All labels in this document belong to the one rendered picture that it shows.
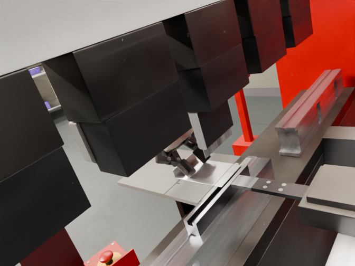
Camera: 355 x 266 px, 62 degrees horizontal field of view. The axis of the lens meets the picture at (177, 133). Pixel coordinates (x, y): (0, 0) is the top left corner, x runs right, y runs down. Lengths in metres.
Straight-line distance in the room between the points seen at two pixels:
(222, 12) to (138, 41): 0.21
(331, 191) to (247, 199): 0.21
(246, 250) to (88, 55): 0.49
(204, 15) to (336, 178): 0.34
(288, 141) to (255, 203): 0.28
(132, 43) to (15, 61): 0.14
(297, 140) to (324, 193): 0.41
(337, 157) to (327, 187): 0.49
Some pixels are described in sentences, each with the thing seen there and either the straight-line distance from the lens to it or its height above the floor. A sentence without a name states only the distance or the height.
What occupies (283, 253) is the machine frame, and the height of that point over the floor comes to 0.76.
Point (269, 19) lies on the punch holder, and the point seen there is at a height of 1.27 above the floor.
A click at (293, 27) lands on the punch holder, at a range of 0.85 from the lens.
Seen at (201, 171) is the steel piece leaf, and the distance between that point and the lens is 0.69.
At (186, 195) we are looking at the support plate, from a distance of 0.63.
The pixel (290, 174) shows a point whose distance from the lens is 0.85.
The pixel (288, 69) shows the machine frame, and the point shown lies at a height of 0.97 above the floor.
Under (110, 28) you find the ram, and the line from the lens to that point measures 0.38.
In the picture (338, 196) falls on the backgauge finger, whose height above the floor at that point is 1.03.
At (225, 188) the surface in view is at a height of 1.00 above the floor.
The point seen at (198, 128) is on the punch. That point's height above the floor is 1.14.
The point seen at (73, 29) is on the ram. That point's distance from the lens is 0.35.
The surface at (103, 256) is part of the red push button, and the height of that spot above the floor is 0.81.
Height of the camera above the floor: 1.35
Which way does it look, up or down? 22 degrees down
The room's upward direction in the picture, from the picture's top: 18 degrees counter-clockwise
